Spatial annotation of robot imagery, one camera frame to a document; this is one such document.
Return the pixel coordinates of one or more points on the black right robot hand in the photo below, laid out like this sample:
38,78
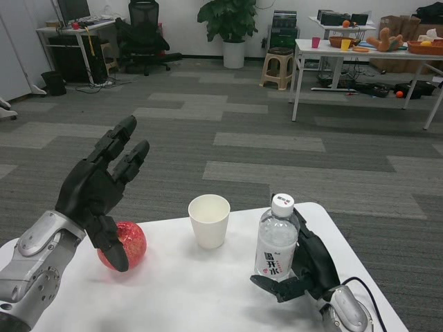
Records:
316,263

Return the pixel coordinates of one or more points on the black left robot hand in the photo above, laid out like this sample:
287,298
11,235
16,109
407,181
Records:
86,193

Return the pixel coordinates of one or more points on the clear water bottle white cap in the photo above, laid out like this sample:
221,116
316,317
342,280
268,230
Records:
277,242

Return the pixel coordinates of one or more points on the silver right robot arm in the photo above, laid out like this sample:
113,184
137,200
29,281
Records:
346,311

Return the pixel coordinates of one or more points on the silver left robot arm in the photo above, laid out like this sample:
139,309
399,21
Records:
34,269

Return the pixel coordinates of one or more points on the large red apple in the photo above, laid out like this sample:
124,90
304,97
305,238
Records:
135,238

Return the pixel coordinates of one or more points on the white power strip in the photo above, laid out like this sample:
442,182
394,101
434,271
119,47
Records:
102,83

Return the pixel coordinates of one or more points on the white paper cup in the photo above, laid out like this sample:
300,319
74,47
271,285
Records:
209,224

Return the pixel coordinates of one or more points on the black trash bin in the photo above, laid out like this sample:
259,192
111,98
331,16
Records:
53,84

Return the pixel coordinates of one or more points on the beige plastic stool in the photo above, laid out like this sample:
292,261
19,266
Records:
110,60
277,64

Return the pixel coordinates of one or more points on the black cabinet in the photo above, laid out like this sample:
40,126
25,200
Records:
69,58

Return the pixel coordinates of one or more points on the white office desk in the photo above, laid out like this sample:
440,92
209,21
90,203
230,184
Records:
76,28

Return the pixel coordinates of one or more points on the black mesh office chair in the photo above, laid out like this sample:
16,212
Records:
142,34

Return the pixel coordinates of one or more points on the black computer monitor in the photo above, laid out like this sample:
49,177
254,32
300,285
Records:
73,10

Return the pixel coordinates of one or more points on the orange ball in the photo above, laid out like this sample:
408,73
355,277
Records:
400,94

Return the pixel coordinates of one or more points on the white plant pot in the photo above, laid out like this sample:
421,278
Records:
234,55

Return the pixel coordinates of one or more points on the black bag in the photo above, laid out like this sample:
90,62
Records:
420,88

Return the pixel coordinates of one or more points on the long white table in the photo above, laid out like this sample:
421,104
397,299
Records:
318,52

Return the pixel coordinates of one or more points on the orange carrot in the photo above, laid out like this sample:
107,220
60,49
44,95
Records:
360,50

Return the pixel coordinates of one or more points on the yellow cup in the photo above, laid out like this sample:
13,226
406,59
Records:
345,45

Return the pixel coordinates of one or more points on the pink cup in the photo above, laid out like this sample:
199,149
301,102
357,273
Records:
316,42

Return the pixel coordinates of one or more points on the brown woven bowl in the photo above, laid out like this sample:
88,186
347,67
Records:
335,42

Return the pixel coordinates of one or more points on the green leafy plant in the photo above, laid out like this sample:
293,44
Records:
228,19

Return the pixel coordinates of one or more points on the black green equipment stack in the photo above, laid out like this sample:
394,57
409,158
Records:
284,32

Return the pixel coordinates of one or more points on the orange plush toy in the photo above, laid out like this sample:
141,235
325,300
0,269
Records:
385,39

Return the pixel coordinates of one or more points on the small white table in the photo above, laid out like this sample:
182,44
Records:
332,27

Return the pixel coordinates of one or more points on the shallow woven basket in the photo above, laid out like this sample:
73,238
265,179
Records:
425,50

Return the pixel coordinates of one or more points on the yellow lemon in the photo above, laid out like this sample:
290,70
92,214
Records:
426,43

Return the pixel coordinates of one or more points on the wide black box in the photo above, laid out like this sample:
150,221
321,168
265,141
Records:
332,18

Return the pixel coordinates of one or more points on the small black box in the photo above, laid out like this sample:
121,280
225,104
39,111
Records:
359,19

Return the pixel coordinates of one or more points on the brown cardboard boxes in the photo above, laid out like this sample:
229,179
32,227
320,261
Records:
391,26

